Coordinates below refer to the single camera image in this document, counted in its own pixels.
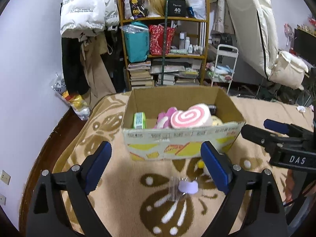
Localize white fluffy penguin plush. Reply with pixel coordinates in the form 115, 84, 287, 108
197, 159, 211, 178

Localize pink swirl plush cushion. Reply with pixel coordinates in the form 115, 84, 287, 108
170, 103, 213, 128

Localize black Face tissue pack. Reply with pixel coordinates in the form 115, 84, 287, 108
208, 104, 217, 115

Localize right hand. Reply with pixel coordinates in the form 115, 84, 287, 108
284, 169, 295, 203

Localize crumpled white paper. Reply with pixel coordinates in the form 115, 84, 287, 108
297, 105, 306, 113

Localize yellow plush toy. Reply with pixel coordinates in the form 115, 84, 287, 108
211, 115, 223, 126

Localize plastic bag of toys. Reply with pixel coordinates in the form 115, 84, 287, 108
51, 73, 90, 121

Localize green tissue pack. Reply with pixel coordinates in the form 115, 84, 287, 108
133, 112, 146, 130

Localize white rolling cart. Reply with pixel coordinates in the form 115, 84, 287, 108
207, 44, 239, 94

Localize black hanging garment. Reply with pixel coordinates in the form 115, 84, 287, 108
61, 38, 89, 95

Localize cardboard box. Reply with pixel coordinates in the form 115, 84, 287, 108
122, 85, 245, 161

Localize pink plush toy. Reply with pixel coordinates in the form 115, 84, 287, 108
154, 107, 177, 129

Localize cream office chair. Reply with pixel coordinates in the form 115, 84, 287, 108
226, 0, 309, 89

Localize stack of books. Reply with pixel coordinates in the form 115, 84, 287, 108
127, 58, 201, 89

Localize beige trousers hanging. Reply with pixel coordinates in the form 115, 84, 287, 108
80, 32, 116, 109

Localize wooden bookshelf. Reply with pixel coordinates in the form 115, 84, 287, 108
117, 0, 211, 89

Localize red gift bag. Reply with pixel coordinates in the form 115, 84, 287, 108
149, 25, 175, 56

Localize black box number 40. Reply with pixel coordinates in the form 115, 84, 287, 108
168, 0, 186, 17

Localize teal bag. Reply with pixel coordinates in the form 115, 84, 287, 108
122, 22, 150, 63

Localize white puffer jacket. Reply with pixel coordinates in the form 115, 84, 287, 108
60, 0, 119, 40

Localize green pole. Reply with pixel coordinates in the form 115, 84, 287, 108
160, 0, 169, 86

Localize blonde wig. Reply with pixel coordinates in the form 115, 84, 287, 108
144, 0, 166, 17

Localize patterned black pink bag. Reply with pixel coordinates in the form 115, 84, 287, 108
122, 0, 148, 20

